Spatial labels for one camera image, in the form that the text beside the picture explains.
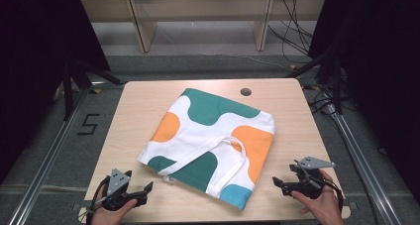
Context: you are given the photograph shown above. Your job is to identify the white green orange patterned apron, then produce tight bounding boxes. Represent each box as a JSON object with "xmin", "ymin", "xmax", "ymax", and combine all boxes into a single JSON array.
[{"xmin": 137, "ymin": 87, "xmax": 277, "ymax": 211}]

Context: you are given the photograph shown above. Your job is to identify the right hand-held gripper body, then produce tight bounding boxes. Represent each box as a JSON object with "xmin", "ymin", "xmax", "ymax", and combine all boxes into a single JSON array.
[{"xmin": 281, "ymin": 156, "xmax": 337, "ymax": 200}]

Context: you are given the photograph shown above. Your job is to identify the black metal stand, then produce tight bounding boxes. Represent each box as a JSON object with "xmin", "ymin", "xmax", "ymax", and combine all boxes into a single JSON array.
[
  {"xmin": 53, "ymin": 56, "xmax": 125, "ymax": 121},
  {"xmin": 285, "ymin": 26, "xmax": 345, "ymax": 116}
]

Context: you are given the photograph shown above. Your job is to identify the person's right hand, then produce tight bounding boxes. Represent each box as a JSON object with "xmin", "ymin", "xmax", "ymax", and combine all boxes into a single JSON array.
[{"xmin": 290, "ymin": 169, "xmax": 345, "ymax": 225}]

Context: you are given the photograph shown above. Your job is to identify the person's left hand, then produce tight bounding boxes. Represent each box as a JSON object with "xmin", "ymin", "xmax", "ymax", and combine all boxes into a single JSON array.
[{"xmin": 90, "ymin": 198, "xmax": 139, "ymax": 225}]

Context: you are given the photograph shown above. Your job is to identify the dark curtain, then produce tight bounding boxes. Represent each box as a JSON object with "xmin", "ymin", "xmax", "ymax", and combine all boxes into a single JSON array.
[
  {"xmin": 308, "ymin": 0, "xmax": 420, "ymax": 196},
  {"xmin": 0, "ymin": 0, "xmax": 112, "ymax": 183}
]

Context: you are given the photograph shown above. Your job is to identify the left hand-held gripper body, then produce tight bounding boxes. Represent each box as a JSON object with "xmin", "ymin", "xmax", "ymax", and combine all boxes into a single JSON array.
[{"xmin": 101, "ymin": 168, "xmax": 149, "ymax": 212}]

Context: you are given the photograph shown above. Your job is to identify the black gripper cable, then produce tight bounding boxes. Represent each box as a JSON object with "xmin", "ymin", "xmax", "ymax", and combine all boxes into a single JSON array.
[
  {"xmin": 84, "ymin": 175, "xmax": 112, "ymax": 225},
  {"xmin": 321, "ymin": 176, "xmax": 345, "ymax": 217}
]

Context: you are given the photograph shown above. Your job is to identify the silver aluminium floor rail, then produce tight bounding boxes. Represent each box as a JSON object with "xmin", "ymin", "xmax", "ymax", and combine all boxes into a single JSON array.
[
  {"xmin": 7, "ymin": 80, "xmax": 100, "ymax": 225},
  {"xmin": 321, "ymin": 89, "xmax": 404, "ymax": 225}
]

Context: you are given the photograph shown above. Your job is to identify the bundle of black floor cables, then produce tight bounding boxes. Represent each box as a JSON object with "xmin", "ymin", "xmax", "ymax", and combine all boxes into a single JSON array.
[{"xmin": 266, "ymin": 0, "xmax": 318, "ymax": 64}]

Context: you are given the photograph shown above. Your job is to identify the thin white floor cable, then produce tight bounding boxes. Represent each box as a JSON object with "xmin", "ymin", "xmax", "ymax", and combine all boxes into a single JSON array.
[{"xmin": 211, "ymin": 53, "xmax": 291, "ymax": 70}]

